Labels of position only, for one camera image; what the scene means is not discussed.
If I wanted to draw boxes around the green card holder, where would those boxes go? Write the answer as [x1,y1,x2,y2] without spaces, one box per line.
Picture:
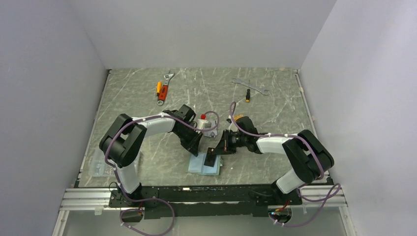
[188,152,223,176]

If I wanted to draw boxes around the silver VIP card stack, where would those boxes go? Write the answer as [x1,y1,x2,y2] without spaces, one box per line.
[203,120,218,138]

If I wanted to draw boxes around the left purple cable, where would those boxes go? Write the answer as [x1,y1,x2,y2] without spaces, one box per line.
[103,111,220,236]

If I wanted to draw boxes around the aluminium rail frame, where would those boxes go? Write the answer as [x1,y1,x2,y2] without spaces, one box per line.
[53,184,357,236]

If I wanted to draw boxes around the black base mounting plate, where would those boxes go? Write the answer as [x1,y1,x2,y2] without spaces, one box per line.
[109,184,302,219]

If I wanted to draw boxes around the clear plastic bag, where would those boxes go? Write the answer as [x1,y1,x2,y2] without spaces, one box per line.
[89,148,141,178]

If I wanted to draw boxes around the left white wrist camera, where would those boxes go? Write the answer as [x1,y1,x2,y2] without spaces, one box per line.
[195,114,212,132]

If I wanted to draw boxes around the orange card stack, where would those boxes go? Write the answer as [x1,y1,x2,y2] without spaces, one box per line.
[233,115,244,121]

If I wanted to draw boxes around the silver open-end spanner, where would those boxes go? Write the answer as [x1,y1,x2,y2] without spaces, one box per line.
[232,78,270,95]

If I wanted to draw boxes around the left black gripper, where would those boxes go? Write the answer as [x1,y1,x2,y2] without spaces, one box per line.
[174,125,203,157]

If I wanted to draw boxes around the single black VIP card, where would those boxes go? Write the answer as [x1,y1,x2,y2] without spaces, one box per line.
[204,147,219,167]

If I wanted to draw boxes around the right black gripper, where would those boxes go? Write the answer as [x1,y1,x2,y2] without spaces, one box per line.
[212,129,247,155]

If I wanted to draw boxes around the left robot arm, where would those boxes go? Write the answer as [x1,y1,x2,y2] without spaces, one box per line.
[99,105,207,207]

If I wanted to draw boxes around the black yellow small screwdriver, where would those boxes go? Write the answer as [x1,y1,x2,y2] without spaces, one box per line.
[245,88,251,103]

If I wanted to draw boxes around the red adjustable wrench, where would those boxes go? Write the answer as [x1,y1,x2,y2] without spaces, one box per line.
[157,70,175,106]

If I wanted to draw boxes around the yellow handled screwdriver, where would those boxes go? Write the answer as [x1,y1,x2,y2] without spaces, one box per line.
[156,81,162,97]

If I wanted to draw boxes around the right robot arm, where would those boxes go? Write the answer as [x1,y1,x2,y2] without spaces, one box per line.
[204,116,334,204]

